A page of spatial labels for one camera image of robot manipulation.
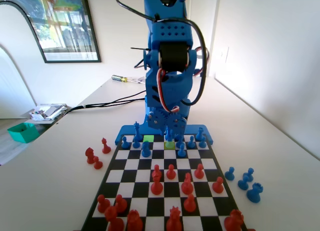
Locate white light switch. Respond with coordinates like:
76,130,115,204
219,46,230,64

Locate green plastic bin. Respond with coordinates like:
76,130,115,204
6,122,40,144

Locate red bishop chess piece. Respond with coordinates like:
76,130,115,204
101,137,112,154

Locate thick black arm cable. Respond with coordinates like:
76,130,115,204
115,0,210,107

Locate black and white chessboard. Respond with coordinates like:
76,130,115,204
81,133,248,231

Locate white arched panel dark rim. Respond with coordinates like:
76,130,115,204
0,0,46,64

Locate pile of papers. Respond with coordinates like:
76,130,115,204
28,103,69,122

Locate black table cable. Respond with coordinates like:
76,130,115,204
62,88,147,116
62,97,146,116

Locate black framed picture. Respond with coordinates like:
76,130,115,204
23,0,102,64

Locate red white black servo wire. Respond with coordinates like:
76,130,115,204
194,47,210,78
155,67,181,114

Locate blue rook chess piece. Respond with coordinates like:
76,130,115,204
195,127,205,142
246,182,264,204

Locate tall blue queen chess piece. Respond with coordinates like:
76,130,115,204
133,121,141,143

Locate yellow green handled screwdriver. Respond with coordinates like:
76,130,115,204
111,74,142,85

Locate red pawn chess piece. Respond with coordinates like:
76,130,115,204
93,156,104,170
212,176,225,194
96,194,111,214
166,163,176,180
183,193,197,213
114,194,128,214
194,163,205,179

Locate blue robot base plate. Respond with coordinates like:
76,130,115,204
114,124,215,146

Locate small white arched panel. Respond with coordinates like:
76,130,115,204
0,42,37,120

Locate red queen chess piece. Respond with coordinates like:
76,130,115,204
165,205,183,231

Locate captured blue chess pieces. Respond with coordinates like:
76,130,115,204
237,167,255,191

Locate white door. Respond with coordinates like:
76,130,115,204
186,0,221,78

